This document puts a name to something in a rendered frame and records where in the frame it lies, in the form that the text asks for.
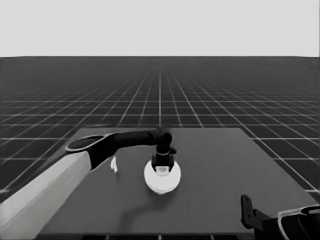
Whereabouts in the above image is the small white T-shaped piece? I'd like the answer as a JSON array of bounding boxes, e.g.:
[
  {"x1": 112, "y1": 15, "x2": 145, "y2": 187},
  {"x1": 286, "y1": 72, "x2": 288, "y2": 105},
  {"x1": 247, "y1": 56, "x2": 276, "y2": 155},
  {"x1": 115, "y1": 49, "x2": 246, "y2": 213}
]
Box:
[{"x1": 110, "y1": 155, "x2": 119, "y2": 174}]

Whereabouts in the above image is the large thick white disc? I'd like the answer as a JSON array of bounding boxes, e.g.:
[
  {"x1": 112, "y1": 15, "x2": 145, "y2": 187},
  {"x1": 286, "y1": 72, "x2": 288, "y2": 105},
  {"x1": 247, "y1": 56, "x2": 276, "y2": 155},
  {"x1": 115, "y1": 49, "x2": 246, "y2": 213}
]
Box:
[{"x1": 143, "y1": 159, "x2": 182, "y2": 196}]

